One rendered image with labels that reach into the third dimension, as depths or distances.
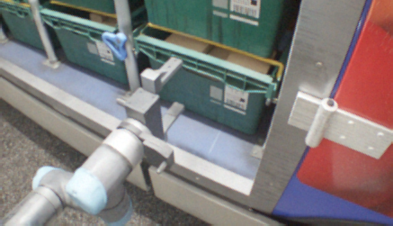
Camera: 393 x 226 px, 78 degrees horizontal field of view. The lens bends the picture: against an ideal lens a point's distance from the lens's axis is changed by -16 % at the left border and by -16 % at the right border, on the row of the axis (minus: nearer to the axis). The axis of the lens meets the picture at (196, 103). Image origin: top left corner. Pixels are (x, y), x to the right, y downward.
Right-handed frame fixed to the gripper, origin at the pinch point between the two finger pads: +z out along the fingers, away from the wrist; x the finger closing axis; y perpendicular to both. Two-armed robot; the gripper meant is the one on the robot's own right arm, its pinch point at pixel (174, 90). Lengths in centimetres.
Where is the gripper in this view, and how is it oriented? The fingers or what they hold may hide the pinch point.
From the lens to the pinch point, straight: 63.7
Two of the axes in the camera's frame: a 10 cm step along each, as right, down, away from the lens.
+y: -8.8, -3.5, 3.3
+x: 0.0, 7.0, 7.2
